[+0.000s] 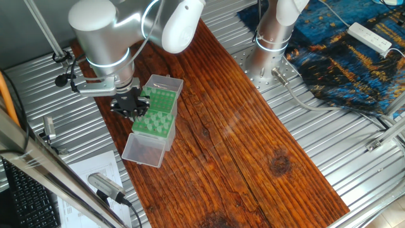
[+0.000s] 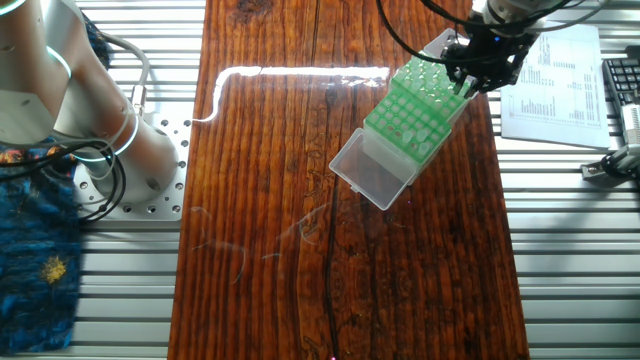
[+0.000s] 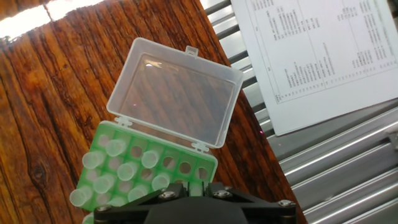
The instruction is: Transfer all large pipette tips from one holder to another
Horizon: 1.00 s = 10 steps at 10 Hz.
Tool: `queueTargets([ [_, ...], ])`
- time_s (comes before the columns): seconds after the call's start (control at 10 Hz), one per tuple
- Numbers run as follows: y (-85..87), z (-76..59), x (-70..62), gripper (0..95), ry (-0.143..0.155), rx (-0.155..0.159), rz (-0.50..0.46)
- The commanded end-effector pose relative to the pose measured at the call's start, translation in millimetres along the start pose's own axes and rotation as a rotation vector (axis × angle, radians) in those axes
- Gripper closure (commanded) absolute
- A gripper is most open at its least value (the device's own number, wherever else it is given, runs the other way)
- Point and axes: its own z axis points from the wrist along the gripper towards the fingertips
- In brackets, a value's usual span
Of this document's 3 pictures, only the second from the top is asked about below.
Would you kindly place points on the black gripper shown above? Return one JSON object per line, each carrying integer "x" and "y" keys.
{"x": 492, "y": 50}

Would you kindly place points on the clear box green tip rack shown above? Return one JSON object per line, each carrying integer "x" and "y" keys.
{"x": 370, "y": 167}
{"x": 457, "y": 107}

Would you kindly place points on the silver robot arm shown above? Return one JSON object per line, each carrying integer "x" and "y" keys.
{"x": 45, "y": 85}

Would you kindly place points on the white printed paper sheet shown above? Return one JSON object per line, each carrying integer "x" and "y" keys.
{"x": 585, "y": 115}

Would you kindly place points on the black computer keyboard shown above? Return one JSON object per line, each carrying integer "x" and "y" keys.
{"x": 622, "y": 75}

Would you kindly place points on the small grey mounted device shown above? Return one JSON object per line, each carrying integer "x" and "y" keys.
{"x": 600, "y": 172}

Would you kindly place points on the white grey box device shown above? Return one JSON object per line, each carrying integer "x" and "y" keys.
{"x": 632, "y": 125}

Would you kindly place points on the brown wooden board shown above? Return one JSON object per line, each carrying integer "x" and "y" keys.
{"x": 280, "y": 300}

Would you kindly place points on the blue painted cloth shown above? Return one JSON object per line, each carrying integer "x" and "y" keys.
{"x": 35, "y": 280}

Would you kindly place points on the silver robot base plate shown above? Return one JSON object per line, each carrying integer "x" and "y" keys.
{"x": 172, "y": 200}

